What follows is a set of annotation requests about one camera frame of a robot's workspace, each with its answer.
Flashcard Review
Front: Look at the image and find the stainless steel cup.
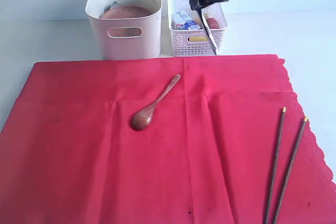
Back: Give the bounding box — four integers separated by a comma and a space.
110, 2, 120, 10

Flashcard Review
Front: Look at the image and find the yellow orange fruit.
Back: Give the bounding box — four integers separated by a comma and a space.
188, 36, 208, 42

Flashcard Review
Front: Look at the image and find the cream plastic bin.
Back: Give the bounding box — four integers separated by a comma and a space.
85, 0, 162, 60

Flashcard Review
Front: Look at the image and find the dark wooden chopstick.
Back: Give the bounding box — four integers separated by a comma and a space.
273, 116, 308, 224
264, 107, 286, 223

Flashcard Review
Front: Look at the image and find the brown wooden plate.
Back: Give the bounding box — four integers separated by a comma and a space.
101, 6, 152, 38

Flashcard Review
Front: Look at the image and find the blue white milk carton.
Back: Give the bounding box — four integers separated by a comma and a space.
171, 11, 201, 30

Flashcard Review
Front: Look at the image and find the wooden spoon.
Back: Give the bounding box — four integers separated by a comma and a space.
131, 74, 181, 131

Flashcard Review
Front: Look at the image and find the white perforated plastic basket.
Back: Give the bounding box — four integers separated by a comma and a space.
167, 0, 227, 57

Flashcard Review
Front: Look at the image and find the red sausage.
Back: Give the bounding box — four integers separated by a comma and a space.
206, 17, 220, 29

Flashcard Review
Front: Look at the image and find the yellow cheese wedge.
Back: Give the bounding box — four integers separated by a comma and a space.
193, 13, 211, 29

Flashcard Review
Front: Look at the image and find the silver table knife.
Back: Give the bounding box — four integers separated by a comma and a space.
196, 8, 219, 55

